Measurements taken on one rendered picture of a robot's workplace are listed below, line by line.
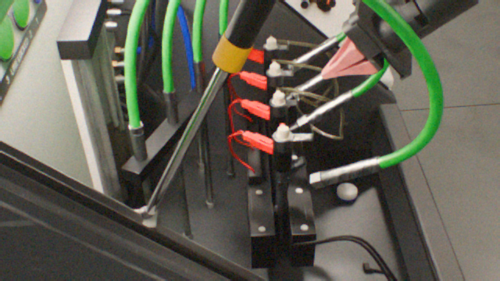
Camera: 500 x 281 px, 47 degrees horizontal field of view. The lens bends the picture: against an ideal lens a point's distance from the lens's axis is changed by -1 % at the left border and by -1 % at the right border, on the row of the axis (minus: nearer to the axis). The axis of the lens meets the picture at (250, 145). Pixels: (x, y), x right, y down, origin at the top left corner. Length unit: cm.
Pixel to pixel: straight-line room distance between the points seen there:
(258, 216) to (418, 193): 28
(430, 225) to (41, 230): 67
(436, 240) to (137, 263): 60
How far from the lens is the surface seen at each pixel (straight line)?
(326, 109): 88
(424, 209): 99
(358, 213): 113
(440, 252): 94
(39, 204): 41
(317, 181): 73
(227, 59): 35
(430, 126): 64
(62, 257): 45
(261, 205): 92
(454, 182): 249
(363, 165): 70
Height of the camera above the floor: 165
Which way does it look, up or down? 40 degrees down
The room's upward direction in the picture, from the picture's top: 1 degrees counter-clockwise
